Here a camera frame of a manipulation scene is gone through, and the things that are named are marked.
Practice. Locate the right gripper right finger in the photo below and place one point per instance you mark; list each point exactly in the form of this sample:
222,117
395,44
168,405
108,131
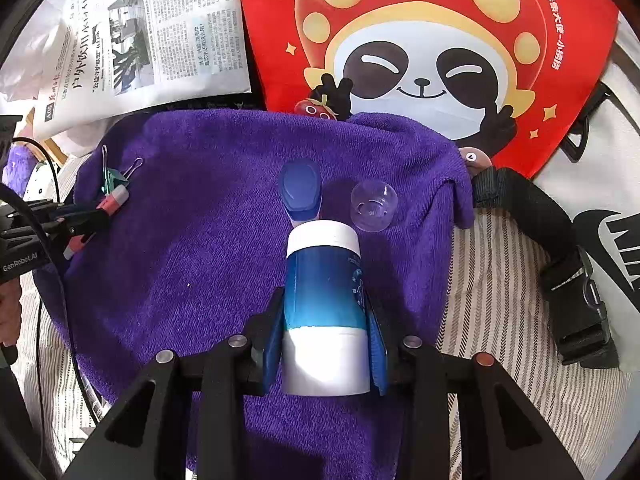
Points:
383,344

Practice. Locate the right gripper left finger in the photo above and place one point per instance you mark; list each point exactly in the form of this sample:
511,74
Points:
267,341

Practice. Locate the blue white cylindrical bottle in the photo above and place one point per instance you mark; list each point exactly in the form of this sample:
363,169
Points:
325,348

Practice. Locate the pink white pen tube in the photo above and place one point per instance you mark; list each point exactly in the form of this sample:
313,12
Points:
98,219

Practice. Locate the green binder clip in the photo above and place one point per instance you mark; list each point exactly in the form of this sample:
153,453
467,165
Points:
111,177

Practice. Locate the person left hand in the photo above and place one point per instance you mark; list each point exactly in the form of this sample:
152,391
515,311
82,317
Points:
10,312

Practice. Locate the purple towel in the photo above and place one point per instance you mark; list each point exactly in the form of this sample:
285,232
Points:
200,245

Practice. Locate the striped quilt mattress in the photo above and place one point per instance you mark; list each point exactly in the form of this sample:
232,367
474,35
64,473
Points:
493,304

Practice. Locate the clear plastic cap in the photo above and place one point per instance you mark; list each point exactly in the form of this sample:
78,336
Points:
372,205

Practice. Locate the folded newspaper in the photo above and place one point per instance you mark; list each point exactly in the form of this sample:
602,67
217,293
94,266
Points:
81,61

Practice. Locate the white Nike waist bag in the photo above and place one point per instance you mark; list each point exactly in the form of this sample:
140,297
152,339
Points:
583,210

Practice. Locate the red panda paper bag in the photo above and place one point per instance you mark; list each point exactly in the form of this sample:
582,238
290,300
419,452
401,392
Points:
506,78

